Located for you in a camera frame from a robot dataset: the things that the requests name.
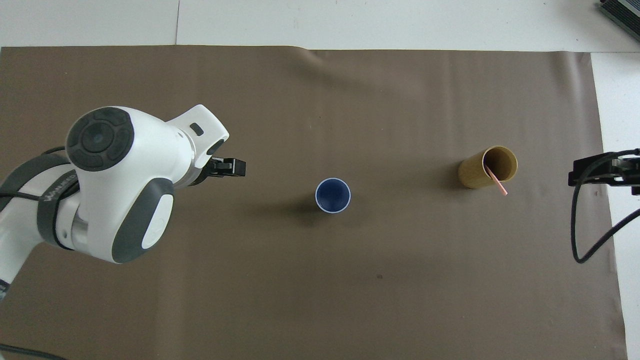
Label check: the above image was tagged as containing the blue cup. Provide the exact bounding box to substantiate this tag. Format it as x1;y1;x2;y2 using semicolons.
314;177;352;215

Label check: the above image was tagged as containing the brown paper cup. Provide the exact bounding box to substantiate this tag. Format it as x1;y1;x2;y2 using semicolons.
457;145;519;190

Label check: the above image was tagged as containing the pink chopstick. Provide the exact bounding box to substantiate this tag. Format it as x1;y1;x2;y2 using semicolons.
483;164;509;197

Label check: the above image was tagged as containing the dark grey ribbed box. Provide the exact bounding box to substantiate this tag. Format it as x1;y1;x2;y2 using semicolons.
599;0;640;42

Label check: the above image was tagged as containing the black cable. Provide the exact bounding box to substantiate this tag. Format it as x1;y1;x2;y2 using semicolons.
571;148;640;265
0;145;76;202
0;343;69;360

